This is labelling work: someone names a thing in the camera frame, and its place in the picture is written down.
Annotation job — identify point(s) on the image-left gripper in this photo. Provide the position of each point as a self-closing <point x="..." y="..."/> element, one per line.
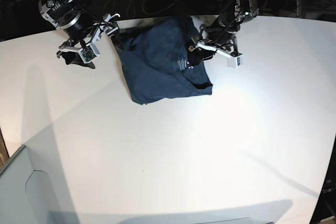
<point x="82" y="30"/>

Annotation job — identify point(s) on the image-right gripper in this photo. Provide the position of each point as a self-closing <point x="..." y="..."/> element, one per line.
<point x="211" y="40"/>

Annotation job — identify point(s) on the dark blue T-shirt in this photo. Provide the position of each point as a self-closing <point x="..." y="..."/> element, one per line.
<point x="155" y="65"/>

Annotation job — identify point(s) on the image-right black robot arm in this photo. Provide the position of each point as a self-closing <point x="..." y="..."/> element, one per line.
<point x="240" y="11"/>

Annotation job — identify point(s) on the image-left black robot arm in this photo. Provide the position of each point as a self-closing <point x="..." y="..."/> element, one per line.
<point x="53" y="10"/>

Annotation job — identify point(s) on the grey partition panel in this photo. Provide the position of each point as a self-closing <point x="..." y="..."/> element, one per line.
<point x="27" y="194"/>

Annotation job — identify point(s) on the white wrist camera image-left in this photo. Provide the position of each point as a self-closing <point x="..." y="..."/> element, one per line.
<point x="89" y="53"/>

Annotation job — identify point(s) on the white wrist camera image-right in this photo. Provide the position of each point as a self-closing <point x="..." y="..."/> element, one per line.
<point x="235" y="61"/>

